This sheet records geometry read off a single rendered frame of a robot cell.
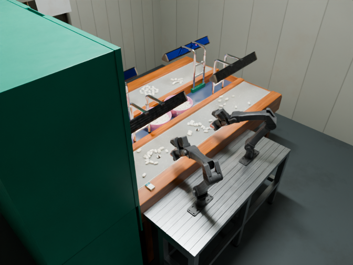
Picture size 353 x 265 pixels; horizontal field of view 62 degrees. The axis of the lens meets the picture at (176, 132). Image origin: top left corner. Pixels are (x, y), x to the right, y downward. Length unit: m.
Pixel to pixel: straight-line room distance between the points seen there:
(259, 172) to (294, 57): 1.84
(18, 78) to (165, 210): 1.24
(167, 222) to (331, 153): 2.32
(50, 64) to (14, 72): 0.11
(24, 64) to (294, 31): 3.00
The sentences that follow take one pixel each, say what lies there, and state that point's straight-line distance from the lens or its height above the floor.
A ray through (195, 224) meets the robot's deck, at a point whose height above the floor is 0.67.
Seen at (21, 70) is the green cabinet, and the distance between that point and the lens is 1.11.
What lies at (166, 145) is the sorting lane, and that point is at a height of 0.74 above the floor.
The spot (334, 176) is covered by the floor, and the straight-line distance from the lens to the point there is 3.45.
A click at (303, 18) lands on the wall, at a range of 3.59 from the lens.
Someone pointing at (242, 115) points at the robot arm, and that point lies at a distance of 2.08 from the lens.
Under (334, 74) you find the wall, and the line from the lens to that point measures 3.63.
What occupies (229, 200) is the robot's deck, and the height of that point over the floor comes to 0.67.
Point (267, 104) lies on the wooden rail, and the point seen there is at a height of 0.76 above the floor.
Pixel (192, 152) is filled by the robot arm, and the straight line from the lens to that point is 1.74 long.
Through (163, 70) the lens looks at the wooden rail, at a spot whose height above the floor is 0.77.
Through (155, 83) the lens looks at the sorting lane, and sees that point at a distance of 3.04.
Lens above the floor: 2.24
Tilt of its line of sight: 39 degrees down
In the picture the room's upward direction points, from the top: straight up
